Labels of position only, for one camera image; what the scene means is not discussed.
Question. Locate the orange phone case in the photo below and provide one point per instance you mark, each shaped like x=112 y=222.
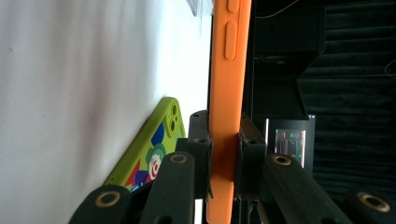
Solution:
x=227 y=93

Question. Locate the green cartoon phone case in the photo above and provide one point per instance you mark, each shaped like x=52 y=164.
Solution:
x=149 y=146

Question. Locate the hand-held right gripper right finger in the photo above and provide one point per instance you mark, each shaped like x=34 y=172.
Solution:
x=250 y=155

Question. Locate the small lit monitor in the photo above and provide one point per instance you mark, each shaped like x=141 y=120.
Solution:
x=292 y=143

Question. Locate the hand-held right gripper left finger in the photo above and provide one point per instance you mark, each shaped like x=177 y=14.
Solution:
x=202 y=155

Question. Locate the dark curtain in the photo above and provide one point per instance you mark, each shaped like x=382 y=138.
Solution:
x=358 y=102

